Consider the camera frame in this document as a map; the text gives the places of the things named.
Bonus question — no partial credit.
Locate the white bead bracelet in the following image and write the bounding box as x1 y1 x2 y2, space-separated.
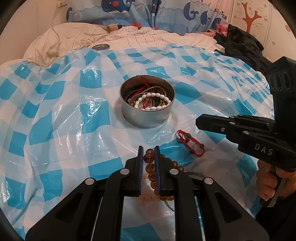
133 92 172 112

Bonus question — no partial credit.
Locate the silver tin lid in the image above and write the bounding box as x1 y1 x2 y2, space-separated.
92 44 110 51

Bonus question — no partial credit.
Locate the brown bead bracelet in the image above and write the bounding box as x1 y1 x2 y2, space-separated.
138 148 186 202

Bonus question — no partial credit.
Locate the round silver metal tin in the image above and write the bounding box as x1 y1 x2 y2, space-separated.
119 75 175 128

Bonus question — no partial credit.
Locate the thin silver bangle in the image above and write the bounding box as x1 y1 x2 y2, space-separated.
176 171 205 208

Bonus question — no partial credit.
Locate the white charging cable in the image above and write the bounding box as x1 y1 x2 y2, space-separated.
28 9 68 67

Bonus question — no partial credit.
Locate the white striped duvet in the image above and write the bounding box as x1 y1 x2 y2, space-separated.
1 23 225 70

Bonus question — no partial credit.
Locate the black clothing pile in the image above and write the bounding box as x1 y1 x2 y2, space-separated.
214 24 271 76

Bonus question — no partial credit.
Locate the person's right hand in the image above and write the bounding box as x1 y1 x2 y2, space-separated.
256 160 295 201

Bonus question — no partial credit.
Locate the red cord bracelet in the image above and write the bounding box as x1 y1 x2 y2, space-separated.
176 129 206 158

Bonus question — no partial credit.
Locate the blue whale print curtain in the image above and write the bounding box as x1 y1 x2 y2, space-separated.
66 0 233 35

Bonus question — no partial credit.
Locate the blue checkered plastic sheet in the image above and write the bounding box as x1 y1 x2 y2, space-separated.
1 44 273 237

